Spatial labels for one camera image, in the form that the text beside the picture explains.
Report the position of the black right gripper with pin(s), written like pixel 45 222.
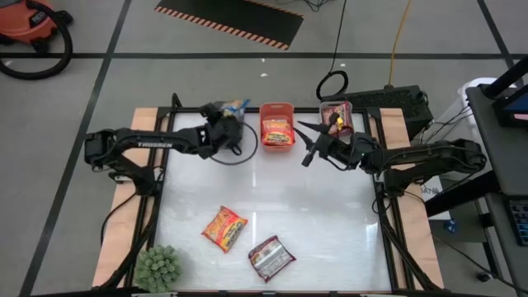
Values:
pixel 336 148

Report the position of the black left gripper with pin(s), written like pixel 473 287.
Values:
pixel 220 134

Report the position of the blue ramen noodle pack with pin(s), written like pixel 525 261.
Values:
pixel 236 108

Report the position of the orange ramen noodle pack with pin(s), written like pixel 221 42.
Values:
pixel 277 133
pixel 224 229

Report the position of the maroon ramen noodle pack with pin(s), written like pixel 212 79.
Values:
pixel 347 112
pixel 271 257

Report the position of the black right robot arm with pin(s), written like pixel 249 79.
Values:
pixel 433 152

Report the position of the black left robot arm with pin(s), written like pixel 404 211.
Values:
pixel 156 142

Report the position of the dark grey plastic bin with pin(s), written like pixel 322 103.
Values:
pixel 243 134

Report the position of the light grey plastic bin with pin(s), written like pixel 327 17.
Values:
pixel 322 113

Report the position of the orange plastic bin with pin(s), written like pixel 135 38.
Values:
pixel 276 111

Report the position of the black computer case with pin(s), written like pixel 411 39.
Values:
pixel 383 103

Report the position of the black hazard-striped floor mat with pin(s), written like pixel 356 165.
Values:
pixel 231 20

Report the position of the white paper sheet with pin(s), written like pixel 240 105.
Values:
pixel 433 193

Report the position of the white waste bin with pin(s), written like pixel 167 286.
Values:
pixel 463 97

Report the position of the green artificial plant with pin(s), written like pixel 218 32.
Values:
pixel 157 269

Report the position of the black cart beam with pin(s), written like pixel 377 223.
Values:
pixel 462 198

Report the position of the small blue object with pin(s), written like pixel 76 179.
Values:
pixel 451 226

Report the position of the red vacuum cleaner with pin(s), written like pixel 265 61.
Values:
pixel 67 45

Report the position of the grey equipment cart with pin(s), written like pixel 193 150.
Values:
pixel 503 156

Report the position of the black screen device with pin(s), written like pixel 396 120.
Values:
pixel 515 109

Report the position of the black keyboard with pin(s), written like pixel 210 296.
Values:
pixel 520 222

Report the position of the orange shop vacuum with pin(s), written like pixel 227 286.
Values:
pixel 24 22

